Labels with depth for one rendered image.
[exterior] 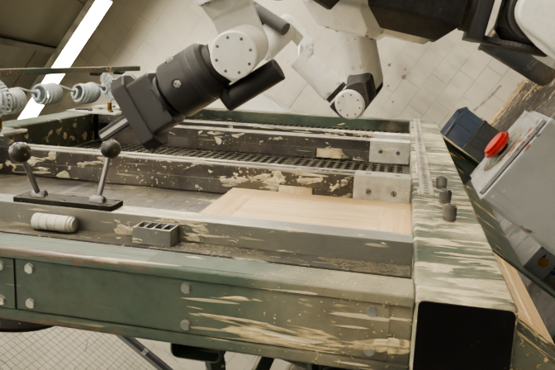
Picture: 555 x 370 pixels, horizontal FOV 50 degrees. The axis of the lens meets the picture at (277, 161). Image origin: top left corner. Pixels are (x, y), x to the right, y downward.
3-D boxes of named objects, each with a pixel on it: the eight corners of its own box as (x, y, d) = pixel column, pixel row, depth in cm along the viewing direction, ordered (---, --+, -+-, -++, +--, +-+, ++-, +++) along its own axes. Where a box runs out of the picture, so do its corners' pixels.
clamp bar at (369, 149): (408, 166, 187) (415, 89, 183) (66, 139, 211) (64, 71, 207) (408, 160, 197) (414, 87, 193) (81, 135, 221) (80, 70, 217)
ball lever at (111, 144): (101, 205, 108) (117, 136, 112) (82, 203, 108) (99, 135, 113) (110, 211, 111) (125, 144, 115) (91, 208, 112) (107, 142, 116)
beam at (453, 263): (510, 396, 71) (521, 309, 69) (408, 380, 74) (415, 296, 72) (434, 144, 284) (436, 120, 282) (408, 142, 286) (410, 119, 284)
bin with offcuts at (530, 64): (585, 41, 500) (522, -4, 505) (545, 91, 508) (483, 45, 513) (566, 48, 551) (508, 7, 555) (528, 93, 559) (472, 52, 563)
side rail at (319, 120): (408, 144, 278) (410, 120, 276) (185, 129, 300) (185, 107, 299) (408, 142, 286) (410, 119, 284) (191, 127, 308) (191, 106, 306)
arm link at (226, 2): (225, 82, 84) (186, -10, 81) (237, 71, 93) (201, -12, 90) (268, 65, 83) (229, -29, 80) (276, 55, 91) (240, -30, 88)
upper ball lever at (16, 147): (45, 207, 111) (21, 151, 103) (26, 206, 112) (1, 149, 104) (54, 193, 114) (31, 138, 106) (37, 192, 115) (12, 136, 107)
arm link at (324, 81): (304, 68, 161) (356, 116, 161) (290, 78, 152) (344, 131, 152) (328, 40, 155) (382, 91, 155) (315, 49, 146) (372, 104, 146)
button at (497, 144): (521, 141, 70) (506, 130, 71) (498, 168, 72) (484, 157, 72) (515, 137, 74) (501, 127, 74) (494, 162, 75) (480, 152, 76)
